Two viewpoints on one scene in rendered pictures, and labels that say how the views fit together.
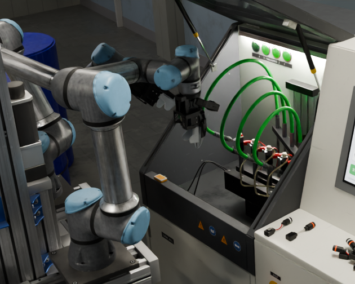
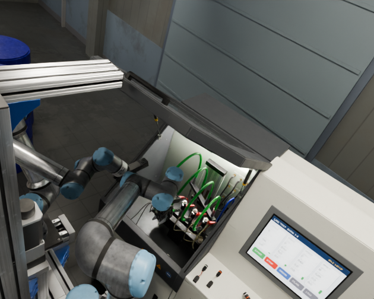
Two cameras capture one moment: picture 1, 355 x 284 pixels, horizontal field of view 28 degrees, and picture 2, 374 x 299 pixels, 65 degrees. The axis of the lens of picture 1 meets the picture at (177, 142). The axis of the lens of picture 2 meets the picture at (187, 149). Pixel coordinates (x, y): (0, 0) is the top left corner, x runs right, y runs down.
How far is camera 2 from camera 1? 1.41 m
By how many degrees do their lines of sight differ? 26
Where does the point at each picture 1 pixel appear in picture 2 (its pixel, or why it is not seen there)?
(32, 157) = (34, 254)
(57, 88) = (86, 266)
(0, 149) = (6, 276)
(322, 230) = (225, 277)
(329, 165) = (238, 239)
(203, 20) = (116, 44)
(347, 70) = (270, 194)
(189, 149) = not seen: hidden behind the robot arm
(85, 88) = (120, 276)
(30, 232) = not seen: outside the picture
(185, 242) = not seen: hidden behind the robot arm
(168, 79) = (165, 206)
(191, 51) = (180, 177)
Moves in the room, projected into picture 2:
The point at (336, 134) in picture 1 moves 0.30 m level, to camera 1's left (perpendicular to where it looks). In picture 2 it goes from (249, 225) to (196, 229)
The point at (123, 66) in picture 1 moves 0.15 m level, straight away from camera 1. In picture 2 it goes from (131, 196) to (123, 167)
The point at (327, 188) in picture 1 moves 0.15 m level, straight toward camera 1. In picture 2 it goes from (232, 250) to (237, 277)
